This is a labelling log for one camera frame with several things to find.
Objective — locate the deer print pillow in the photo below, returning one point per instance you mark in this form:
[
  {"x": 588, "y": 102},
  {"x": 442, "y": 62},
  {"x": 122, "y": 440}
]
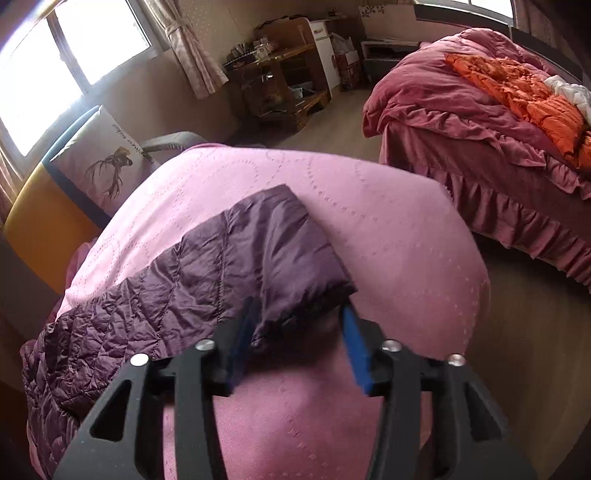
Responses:
[{"x": 101, "y": 161}]

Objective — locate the yellow and navy headboard cushion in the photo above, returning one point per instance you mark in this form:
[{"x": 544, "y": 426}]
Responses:
[{"x": 46, "y": 221}]

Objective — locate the white cabinet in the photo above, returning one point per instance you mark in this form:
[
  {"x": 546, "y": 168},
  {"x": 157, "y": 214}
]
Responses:
[{"x": 328, "y": 55}]

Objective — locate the bright window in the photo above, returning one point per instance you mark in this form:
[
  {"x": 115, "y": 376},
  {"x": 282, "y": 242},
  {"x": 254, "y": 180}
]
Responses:
[{"x": 55, "y": 64}]

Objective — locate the pink patterned curtain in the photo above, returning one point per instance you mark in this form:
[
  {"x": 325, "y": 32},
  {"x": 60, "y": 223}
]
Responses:
[{"x": 189, "y": 50}]

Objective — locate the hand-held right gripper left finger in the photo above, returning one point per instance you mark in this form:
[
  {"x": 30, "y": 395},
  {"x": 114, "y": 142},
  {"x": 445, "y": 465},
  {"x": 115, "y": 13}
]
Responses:
[{"x": 238, "y": 355}]

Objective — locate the orange quilted blanket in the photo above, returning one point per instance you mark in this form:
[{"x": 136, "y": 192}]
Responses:
[{"x": 521, "y": 97}]

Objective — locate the white low shelf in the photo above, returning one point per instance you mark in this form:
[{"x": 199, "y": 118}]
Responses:
[{"x": 392, "y": 48}]

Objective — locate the purple quilted down jacket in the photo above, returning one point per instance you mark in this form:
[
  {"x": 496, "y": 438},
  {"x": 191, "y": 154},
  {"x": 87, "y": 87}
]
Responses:
[{"x": 207, "y": 267}]

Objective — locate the pink quilted bedspread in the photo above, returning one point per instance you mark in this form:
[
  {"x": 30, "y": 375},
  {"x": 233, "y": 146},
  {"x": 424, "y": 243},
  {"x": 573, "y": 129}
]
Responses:
[{"x": 369, "y": 230}]

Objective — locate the wooden desk with shelves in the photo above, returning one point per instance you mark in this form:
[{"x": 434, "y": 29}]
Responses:
[{"x": 277, "y": 78}]

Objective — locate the grey upholstered bed frame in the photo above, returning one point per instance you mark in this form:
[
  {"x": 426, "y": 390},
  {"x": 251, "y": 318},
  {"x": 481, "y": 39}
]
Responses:
[{"x": 27, "y": 281}]

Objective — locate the dark pink ruffled bedding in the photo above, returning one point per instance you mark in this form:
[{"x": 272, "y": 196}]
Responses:
[{"x": 438, "y": 120}]

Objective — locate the dark pink curtain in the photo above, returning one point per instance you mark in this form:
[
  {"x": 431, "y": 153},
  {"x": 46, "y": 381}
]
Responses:
[{"x": 545, "y": 23}]

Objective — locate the white garment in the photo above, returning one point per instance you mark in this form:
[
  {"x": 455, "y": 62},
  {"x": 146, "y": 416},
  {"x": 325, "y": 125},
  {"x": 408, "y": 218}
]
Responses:
[{"x": 572, "y": 94}]

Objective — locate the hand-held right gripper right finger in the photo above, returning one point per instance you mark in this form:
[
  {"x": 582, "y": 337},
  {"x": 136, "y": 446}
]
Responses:
[{"x": 358, "y": 355}]

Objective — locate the white plastic bag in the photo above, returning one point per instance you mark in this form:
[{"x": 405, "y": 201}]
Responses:
[{"x": 341, "y": 46}]

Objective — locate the window with dark frame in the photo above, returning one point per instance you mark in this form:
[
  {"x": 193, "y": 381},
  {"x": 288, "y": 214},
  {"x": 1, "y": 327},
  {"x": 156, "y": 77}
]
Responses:
[{"x": 461, "y": 7}]

